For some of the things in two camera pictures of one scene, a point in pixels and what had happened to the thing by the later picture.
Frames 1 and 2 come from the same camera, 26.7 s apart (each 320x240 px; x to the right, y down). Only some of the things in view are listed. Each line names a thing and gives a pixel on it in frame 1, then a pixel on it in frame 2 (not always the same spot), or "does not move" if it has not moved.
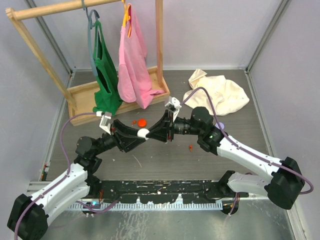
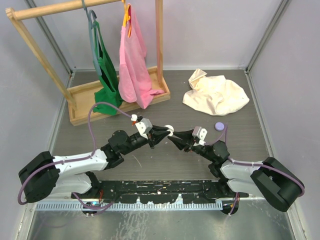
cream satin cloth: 225,96 does not move
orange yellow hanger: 126,17 does not move
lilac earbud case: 222,125 does not move
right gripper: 159,131 -> 185,136
